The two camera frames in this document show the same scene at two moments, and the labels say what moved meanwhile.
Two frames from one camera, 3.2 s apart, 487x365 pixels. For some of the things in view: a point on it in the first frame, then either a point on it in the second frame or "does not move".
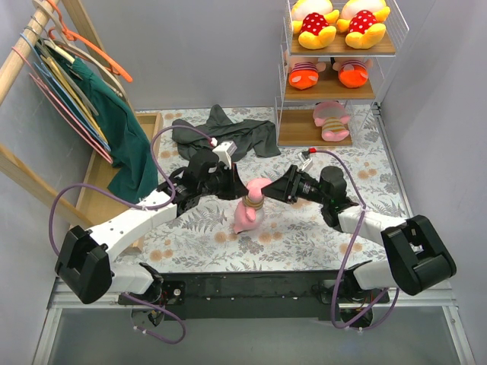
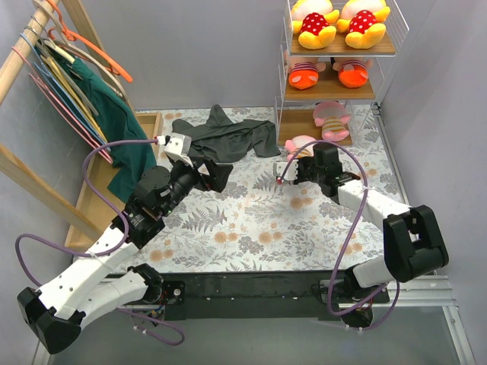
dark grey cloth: (242, 134) does not move
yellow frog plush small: (362, 20) does not move
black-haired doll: (353, 74) does not move
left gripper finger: (239, 189) → (218, 176)
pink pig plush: (249, 212) → (291, 146)
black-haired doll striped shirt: (304, 71) does not move
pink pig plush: (332, 115) does not move
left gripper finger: (236, 178) → (210, 166)
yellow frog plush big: (310, 18) does not move
